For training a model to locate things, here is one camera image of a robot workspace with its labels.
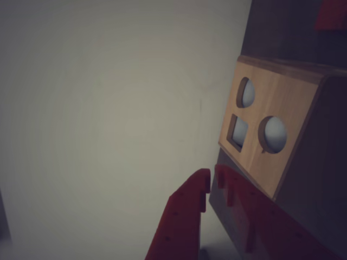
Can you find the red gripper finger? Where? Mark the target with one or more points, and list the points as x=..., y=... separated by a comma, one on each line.
x=181, y=216
x=271, y=230

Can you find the wooden shape sorter box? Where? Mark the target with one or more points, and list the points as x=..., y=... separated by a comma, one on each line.
x=284, y=108

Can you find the red cube block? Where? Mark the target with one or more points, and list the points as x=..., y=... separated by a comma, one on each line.
x=332, y=13

